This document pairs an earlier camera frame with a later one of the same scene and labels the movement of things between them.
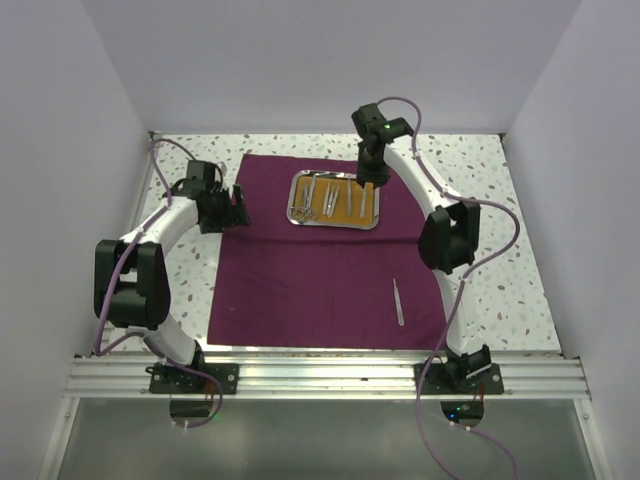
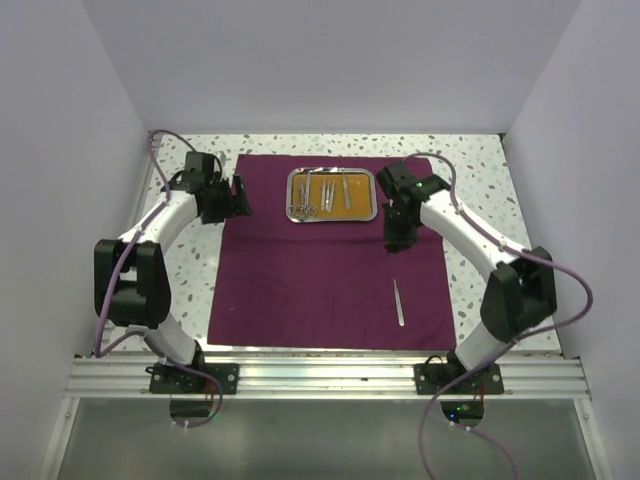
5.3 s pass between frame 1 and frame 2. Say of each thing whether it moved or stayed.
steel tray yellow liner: stayed
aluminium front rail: stayed
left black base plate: stayed
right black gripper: moved
